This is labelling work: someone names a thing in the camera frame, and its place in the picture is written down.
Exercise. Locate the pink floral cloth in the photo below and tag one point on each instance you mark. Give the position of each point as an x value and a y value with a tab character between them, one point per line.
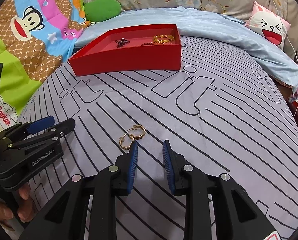
295	95

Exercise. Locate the purple bead strand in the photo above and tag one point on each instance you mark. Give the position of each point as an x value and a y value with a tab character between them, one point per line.
121	42

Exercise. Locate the person's left hand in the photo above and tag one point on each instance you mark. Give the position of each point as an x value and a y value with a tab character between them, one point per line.
25	205

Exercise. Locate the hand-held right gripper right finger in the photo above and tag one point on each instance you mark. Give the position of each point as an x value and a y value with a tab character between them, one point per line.
169	170

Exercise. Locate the grey striped bed sheet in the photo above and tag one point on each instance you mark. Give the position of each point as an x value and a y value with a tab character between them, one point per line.
189	130

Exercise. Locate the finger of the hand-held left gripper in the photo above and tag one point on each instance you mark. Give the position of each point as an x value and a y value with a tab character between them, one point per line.
41	125
64	128

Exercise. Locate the red cardboard box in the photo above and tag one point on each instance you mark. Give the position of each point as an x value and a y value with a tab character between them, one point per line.
129	60

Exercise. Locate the pink rabbit face cushion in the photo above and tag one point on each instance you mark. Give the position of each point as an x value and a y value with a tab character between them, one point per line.
269	25

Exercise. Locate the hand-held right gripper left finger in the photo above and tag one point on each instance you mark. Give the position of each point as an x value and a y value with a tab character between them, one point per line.
132	170

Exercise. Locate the light blue quilt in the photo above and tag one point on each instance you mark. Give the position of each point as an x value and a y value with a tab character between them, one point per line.
214	25

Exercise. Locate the green pillow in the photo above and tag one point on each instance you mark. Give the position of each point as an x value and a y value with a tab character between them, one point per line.
101	10

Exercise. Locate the monkey print colourful blanket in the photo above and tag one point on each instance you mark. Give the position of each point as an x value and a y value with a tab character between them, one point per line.
39	17

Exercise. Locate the gold hoop earring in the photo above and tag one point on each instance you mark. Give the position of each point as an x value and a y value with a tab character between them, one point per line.
141	132
124	145

